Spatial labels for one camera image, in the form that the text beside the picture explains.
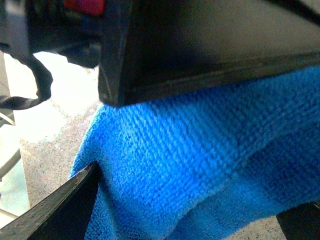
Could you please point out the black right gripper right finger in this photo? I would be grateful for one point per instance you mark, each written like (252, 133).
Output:
(301, 222)

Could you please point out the blue microfiber cloth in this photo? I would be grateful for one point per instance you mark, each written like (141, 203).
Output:
(203, 165)

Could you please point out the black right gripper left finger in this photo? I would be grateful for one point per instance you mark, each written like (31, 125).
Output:
(63, 215)

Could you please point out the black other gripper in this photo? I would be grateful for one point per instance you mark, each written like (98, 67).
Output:
(82, 30)

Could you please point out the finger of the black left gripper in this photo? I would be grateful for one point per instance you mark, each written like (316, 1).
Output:
(154, 49)

